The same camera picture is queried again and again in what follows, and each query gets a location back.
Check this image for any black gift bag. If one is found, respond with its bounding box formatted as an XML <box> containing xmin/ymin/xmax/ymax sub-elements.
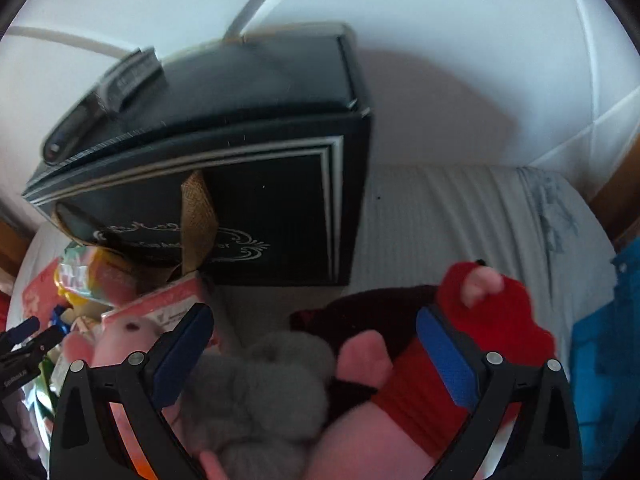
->
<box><xmin>23</xmin><ymin>23</ymin><xmax>373</xmax><ymax>286</ymax></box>

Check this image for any pink pig plush red dress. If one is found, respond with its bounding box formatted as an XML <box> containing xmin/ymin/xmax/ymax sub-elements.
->
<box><xmin>304</xmin><ymin>262</ymin><xmax>555</xmax><ymax>479</ymax></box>

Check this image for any pink pig plush orange dress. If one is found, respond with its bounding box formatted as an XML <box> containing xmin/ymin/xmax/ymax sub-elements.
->
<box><xmin>62</xmin><ymin>314</ymin><xmax>227</xmax><ymax>480</ymax></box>

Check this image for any small pink tissue pack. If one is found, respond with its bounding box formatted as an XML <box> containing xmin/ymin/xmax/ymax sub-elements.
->
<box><xmin>99</xmin><ymin>272</ymin><xmax>208</xmax><ymax>353</ymax></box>

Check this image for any yellow cap bottle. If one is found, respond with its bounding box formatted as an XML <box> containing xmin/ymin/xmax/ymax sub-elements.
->
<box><xmin>54</xmin><ymin>246</ymin><xmax>137</xmax><ymax>308</ymax></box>

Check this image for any grey white plush animal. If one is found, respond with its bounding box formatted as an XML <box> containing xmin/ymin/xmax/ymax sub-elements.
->
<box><xmin>180</xmin><ymin>330</ymin><xmax>336</xmax><ymax>479</ymax></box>

